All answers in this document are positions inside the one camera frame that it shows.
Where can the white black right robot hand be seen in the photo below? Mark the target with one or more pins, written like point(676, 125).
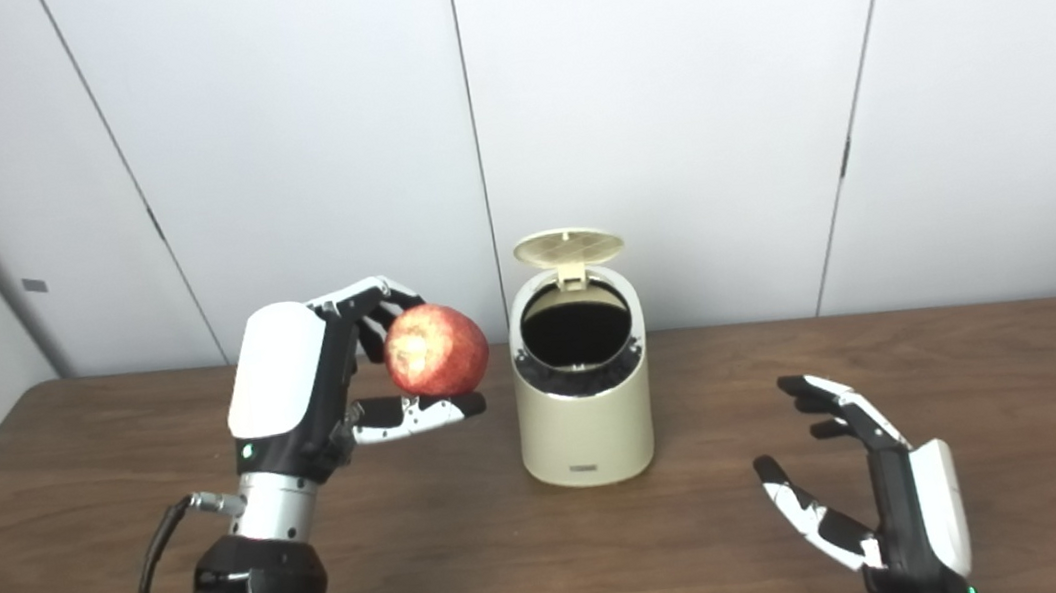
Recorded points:
point(918, 521)

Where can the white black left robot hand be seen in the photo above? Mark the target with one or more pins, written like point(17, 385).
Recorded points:
point(281, 377)

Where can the red apple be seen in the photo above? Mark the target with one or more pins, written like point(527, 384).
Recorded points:
point(436, 350)

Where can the cream-colored bin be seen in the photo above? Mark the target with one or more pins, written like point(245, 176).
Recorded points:
point(590, 430)

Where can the cream round bin lid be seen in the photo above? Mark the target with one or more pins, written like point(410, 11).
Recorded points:
point(568, 246)

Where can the black bin liner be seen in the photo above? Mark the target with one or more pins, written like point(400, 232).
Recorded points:
point(578, 379)

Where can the grey wall label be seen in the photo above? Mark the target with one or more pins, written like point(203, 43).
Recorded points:
point(34, 286)

